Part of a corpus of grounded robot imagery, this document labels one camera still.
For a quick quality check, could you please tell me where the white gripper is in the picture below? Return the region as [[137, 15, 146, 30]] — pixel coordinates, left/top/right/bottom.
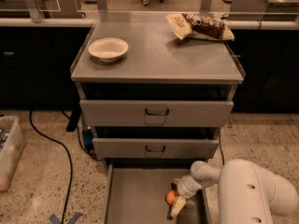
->
[[170, 175, 202, 217]]

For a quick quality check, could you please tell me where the orange fruit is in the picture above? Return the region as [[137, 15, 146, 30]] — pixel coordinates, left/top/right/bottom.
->
[[165, 189, 178, 206]]

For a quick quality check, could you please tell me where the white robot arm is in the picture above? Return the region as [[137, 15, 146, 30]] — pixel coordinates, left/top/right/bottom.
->
[[165, 159, 298, 224]]

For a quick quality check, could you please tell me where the bottom grey drawer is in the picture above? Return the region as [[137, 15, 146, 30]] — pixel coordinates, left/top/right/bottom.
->
[[101, 164, 212, 224]]

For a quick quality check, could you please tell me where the grey drawer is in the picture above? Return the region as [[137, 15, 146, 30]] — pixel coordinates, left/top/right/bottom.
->
[[101, 164, 212, 224], [93, 138, 219, 159], [80, 100, 234, 128]]

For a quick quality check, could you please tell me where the middle grey drawer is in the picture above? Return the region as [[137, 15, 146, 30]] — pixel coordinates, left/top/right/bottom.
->
[[93, 138, 219, 159]]

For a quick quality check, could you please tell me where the grey drawer cabinet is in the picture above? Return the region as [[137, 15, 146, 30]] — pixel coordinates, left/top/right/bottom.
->
[[71, 12, 245, 165]]

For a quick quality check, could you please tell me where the top grey drawer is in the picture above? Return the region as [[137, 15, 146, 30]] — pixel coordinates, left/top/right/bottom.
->
[[80, 100, 234, 128]]

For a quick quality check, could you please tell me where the blue power box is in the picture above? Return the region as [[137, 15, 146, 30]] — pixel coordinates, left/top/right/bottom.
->
[[82, 128, 93, 151]]

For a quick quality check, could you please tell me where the white bowl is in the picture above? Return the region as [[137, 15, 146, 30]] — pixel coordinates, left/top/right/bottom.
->
[[88, 37, 129, 63]]

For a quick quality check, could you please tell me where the brown chip bag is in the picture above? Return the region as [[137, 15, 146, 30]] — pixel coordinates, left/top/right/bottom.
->
[[165, 13, 235, 41]]

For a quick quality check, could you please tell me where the clear plastic bin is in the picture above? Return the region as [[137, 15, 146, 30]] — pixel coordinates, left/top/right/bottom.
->
[[0, 116, 25, 191]]

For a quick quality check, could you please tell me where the black cable right floor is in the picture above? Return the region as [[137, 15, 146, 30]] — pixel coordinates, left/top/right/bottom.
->
[[218, 133, 226, 166]]

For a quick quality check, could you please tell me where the black cable floor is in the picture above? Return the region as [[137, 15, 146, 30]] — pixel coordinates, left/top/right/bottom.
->
[[218, 133, 226, 166], [28, 109, 74, 224]]

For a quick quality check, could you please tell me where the black cable left floor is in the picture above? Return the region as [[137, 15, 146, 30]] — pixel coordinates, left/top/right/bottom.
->
[[28, 109, 74, 224]]

